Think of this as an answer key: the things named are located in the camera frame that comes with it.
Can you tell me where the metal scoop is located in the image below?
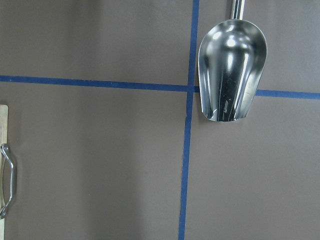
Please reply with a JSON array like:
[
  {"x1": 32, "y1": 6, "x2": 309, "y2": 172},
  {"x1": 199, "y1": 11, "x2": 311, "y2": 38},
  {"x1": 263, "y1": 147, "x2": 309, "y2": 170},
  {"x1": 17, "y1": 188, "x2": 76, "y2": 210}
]
[{"x1": 197, "y1": 0, "x2": 268, "y2": 122}]

